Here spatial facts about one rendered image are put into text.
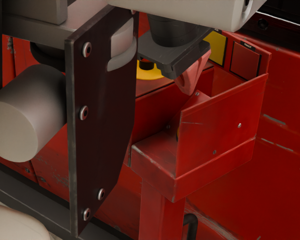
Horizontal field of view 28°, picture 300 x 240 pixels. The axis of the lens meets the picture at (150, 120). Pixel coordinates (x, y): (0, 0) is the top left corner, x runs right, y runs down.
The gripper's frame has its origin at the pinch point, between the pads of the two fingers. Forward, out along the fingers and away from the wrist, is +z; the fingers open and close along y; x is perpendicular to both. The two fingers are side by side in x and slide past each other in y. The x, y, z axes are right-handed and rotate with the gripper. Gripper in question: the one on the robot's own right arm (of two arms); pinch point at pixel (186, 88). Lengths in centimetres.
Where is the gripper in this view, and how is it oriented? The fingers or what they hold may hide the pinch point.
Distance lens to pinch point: 77.7
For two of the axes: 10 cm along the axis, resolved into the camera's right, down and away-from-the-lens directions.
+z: 1.9, 6.9, 6.9
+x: -7.2, -3.9, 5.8
